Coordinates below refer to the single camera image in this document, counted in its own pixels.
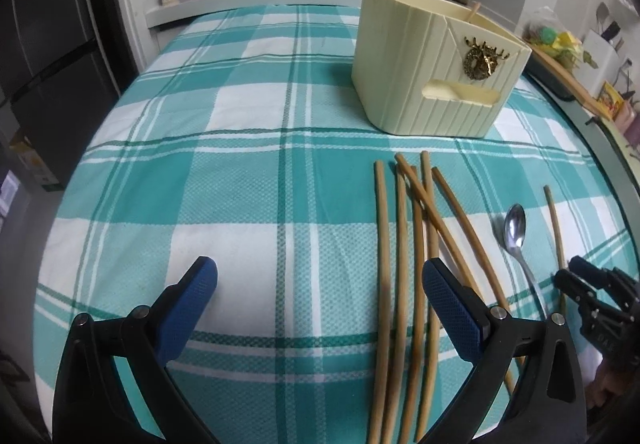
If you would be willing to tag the metal spoon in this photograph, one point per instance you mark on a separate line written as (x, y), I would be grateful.
(515, 226)

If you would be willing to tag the wooden cutting board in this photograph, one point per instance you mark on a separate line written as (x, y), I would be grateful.
(575, 82)

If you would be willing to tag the cardboard box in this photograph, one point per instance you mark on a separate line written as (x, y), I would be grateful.
(35, 159)

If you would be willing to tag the dark refrigerator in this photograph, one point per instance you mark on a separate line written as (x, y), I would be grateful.
(50, 24)

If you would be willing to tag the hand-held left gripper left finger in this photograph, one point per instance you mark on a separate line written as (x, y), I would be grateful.
(190, 304)

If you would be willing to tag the yellow snack packet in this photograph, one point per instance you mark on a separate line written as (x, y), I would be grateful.
(611, 99)

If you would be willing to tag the dark tray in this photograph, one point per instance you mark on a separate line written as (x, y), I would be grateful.
(542, 69)

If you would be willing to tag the teal plaid tablecloth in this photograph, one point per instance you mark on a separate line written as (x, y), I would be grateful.
(250, 174)

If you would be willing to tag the metal spatula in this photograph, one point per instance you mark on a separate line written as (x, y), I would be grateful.
(601, 14)

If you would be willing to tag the white kitchen counter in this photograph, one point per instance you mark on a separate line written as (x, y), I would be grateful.
(200, 4)

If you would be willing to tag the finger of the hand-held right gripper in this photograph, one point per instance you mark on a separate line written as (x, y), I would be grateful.
(587, 269)
(570, 285)

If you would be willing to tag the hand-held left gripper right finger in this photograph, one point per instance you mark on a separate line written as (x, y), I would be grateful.
(450, 309)

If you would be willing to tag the plastic bag with colourful contents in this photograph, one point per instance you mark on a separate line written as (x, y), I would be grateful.
(550, 32)

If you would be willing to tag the person's right hand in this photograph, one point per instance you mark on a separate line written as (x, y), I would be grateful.
(605, 386)

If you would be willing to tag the bamboo chopstick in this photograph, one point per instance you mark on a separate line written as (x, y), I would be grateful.
(452, 204)
(554, 224)
(422, 196)
(382, 299)
(473, 13)
(433, 374)
(398, 324)
(416, 324)

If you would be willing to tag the white knife block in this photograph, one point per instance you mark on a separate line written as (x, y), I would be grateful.
(602, 59)

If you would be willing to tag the cream utensil holder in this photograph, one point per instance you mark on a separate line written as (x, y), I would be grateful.
(400, 74)

